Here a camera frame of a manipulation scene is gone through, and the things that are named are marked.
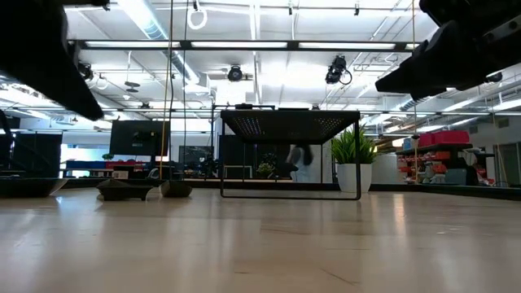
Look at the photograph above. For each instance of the green plant in white pot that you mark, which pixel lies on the green plant in white pot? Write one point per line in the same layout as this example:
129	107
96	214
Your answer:
353	175

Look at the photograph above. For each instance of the blue and red background table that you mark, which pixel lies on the blue and red background table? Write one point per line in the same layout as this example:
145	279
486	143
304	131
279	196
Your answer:
89	164

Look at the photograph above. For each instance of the black ceiling-mounted camera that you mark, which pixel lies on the black ceiling-mounted camera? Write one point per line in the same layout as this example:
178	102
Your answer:
86	72
496	77

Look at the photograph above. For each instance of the small background potted plant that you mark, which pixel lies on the small background potted plant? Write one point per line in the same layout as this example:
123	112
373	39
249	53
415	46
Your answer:
265	169

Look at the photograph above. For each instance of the black background rig frame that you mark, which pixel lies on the black background rig frame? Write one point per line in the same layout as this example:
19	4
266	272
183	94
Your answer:
244	106

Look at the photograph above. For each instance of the black overhead camera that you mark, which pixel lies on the black overhead camera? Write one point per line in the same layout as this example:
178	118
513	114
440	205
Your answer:
235	74

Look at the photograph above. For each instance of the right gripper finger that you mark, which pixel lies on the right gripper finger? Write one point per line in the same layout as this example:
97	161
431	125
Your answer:
443	61
427	95

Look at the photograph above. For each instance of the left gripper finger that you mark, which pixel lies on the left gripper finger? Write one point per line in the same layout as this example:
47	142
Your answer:
45	53

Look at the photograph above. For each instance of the black teardrop mini plate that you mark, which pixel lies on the black teardrop mini plate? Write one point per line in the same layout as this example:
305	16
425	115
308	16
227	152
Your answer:
124	192
176	189

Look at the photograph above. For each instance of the black beam with light bars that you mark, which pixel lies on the black beam with light bars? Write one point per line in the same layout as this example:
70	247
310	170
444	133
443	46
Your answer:
346	112
134	44

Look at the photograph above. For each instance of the white panel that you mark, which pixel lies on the white panel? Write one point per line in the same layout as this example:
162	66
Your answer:
321	171

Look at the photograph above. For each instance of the small red storage bin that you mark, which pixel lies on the small red storage bin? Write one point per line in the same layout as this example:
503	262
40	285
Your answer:
426	139

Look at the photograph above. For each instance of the black monitor on stand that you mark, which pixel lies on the black monitor on stand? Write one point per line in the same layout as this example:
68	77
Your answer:
138	138

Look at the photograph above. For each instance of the person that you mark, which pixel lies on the person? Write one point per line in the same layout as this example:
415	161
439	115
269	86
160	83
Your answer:
303	154

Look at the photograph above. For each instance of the black partition panel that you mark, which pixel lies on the black partition panel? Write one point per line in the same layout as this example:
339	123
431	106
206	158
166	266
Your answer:
40	154

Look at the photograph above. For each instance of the large red storage bin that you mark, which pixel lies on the large red storage bin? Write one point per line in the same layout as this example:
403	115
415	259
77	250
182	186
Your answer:
452	137

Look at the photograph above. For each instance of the dark storage shelf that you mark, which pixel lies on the dark storage shelf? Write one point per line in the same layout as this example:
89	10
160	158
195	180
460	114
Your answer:
431	147

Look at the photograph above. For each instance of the black perforated metal rack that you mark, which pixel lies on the black perforated metal rack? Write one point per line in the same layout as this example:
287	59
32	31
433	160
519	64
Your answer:
291	126

